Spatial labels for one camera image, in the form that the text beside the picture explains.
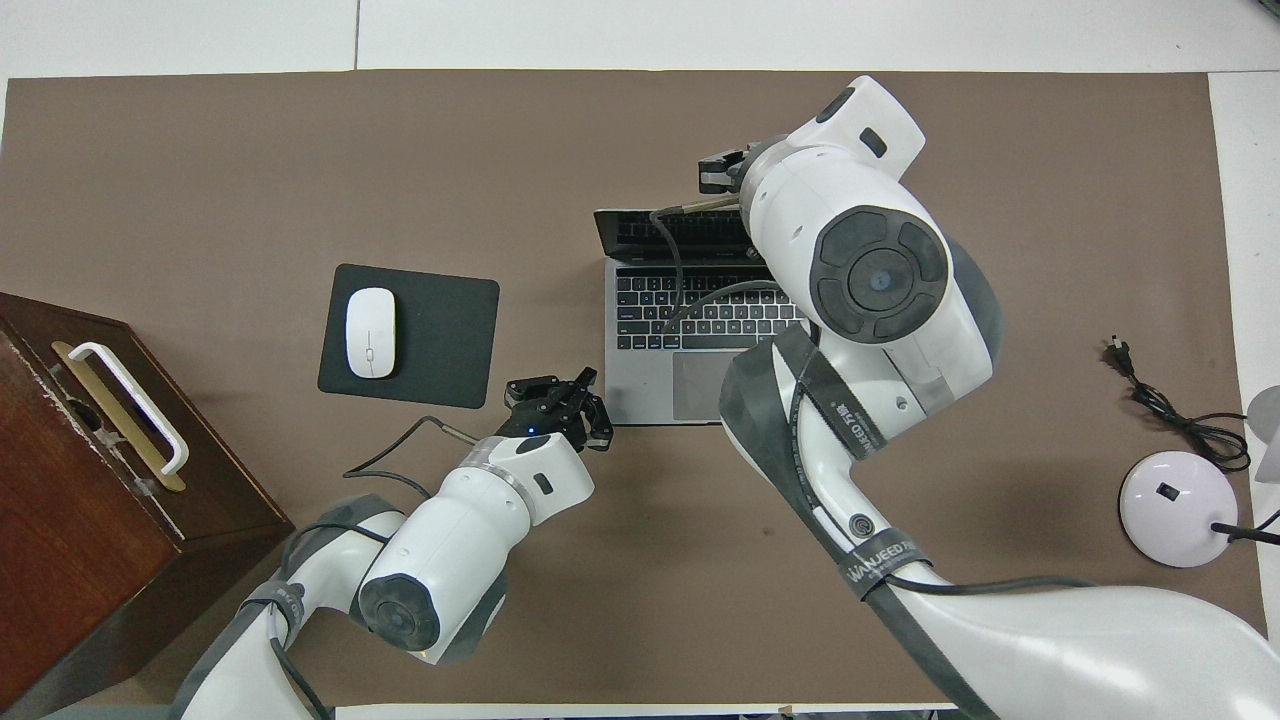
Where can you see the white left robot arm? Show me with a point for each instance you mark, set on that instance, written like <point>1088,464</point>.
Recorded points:
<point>450,550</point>

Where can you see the grey aluminium laptop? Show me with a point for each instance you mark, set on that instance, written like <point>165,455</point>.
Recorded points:
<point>640,385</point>

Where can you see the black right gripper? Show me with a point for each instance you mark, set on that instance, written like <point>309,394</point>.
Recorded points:
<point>745,168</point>

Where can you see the white desk lamp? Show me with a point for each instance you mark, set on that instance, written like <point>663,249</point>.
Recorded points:
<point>1175,510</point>

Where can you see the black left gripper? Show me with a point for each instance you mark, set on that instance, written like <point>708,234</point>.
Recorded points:
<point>550,420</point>

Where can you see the brown table mat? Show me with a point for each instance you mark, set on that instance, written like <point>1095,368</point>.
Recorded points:
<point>300,170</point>

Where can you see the dark brown wooden box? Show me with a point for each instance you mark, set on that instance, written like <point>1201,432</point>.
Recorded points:
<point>70,560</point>

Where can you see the white computer mouse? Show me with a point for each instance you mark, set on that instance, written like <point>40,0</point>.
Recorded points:
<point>370,333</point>

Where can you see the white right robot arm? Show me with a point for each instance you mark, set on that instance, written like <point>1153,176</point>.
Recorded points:
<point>900,300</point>

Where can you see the black mouse pad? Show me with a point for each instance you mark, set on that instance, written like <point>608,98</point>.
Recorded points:
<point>440,340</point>

